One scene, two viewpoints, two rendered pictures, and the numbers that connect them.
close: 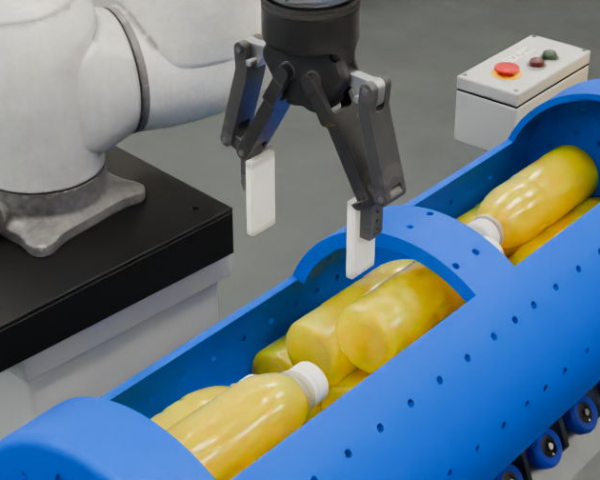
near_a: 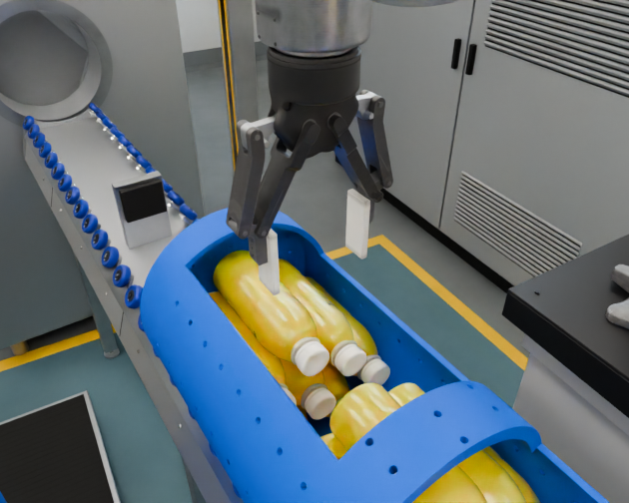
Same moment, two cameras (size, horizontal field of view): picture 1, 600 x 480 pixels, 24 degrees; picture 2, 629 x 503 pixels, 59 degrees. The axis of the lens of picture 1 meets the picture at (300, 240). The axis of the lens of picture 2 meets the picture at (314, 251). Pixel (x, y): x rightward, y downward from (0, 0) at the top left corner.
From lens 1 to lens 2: 1.23 m
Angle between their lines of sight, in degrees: 85
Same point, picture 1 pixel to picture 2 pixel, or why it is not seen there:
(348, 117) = (279, 162)
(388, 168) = (234, 201)
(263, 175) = (354, 210)
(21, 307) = (537, 303)
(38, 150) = not seen: outside the picture
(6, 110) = not seen: outside the picture
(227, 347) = (429, 367)
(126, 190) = not seen: outside the picture
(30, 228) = not seen: outside the picture
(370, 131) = (240, 163)
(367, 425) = (220, 354)
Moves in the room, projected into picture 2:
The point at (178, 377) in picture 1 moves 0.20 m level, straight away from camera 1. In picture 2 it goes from (394, 334) to (549, 355)
